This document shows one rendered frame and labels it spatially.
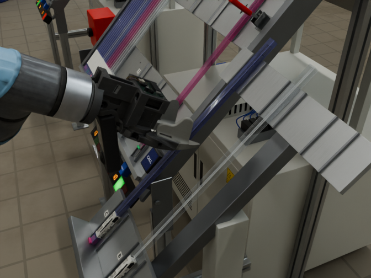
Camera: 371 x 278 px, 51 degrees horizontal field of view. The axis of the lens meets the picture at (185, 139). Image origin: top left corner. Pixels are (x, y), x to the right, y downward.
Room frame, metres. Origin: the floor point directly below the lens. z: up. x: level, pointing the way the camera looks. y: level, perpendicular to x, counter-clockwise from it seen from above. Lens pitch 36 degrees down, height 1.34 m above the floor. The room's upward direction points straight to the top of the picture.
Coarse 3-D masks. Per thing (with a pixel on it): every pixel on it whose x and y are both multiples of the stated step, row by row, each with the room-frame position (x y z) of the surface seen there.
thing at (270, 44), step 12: (264, 48) 0.63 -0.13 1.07; (252, 60) 0.62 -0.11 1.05; (240, 72) 0.62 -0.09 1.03; (228, 84) 0.61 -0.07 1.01; (240, 84) 0.61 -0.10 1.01; (228, 96) 0.60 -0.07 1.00; (216, 108) 0.59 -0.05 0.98; (204, 120) 0.58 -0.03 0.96; (192, 132) 0.58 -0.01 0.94; (168, 156) 0.56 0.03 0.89; (156, 168) 0.55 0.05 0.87; (144, 180) 0.55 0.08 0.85; (132, 192) 0.54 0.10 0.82; (120, 204) 0.54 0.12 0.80; (120, 216) 0.52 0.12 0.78; (96, 240) 0.50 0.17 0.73
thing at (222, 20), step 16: (176, 0) 1.17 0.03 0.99; (192, 0) 1.11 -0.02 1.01; (208, 0) 1.05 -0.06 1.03; (224, 0) 1.00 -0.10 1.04; (240, 0) 0.96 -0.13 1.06; (272, 0) 0.88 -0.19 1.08; (208, 16) 1.00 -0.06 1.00; (224, 16) 0.95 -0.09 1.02; (240, 16) 0.91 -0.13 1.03; (272, 16) 0.84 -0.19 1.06; (224, 32) 0.91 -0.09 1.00; (240, 32) 0.87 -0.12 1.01; (256, 32) 0.83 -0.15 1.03; (240, 48) 0.84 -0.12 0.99
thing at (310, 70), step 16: (304, 80) 0.52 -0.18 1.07; (288, 96) 0.51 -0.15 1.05; (272, 112) 0.50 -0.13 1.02; (256, 128) 0.50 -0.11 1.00; (240, 144) 0.49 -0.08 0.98; (224, 160) 0.48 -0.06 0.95; (208, 176) 0.47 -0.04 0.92; (192, 192) 0.46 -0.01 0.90; (176, 208) 0.45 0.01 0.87; (160, 224) 0.45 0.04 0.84; (144, 240) 0.44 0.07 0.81
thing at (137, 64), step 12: (132, 60) 1.11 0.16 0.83; (144, 60) 1.06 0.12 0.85; (120, 72) 1.11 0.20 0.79; (132, 72) 1.06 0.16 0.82; (144, 72) 1.02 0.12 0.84; (156, 72) 0.98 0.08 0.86; (168, 84) 0.91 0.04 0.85; (168, 96) 0.86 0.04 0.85; (180, 108) 0.80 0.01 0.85; (132, 144) 0.82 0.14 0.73; (132, 156) 0.78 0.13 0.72; (144, 156) 0.75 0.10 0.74
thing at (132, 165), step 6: (78, 66) 1.29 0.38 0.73; (84, 72) 1.23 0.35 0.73; (120, 138) 0.85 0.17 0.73; (120, 144) 0.81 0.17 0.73; (120, 150) 0.80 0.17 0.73; (126, 150) 0.80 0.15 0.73; (126, 156) 0.76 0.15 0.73; (126, 162) 0.75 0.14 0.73; (132, 162) 0.75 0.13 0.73; (132, 168) 0.72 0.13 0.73; (138, 168) 0.73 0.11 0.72; (132, 174) 0.70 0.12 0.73; (138, 174) 0.70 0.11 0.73; (138, 180) 0.69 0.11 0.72
